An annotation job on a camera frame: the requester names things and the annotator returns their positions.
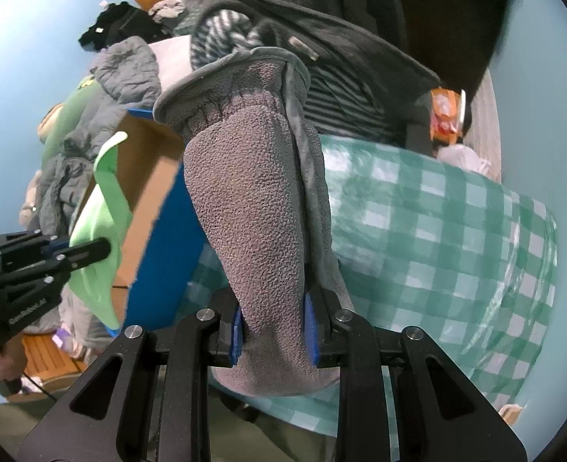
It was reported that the striped grey sweater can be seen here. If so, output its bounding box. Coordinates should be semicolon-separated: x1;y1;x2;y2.
191;8;405;146

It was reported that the light green cloth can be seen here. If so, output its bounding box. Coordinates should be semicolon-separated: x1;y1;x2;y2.
68;131;133;330

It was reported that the green checkered tablecloth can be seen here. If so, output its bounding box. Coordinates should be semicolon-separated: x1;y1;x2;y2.
179;133;559;462

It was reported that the orange snack bag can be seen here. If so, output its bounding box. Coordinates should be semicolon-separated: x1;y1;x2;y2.
430;88;466;146

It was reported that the grey fleece mitten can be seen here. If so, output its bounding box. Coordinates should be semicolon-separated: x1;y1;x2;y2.
154;47;351;396

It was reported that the dark grey fleece robe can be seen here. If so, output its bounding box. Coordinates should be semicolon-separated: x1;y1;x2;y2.
207;0;440;117

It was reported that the blue cardboard box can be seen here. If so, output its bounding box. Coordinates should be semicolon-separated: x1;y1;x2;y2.
75;107;208;342

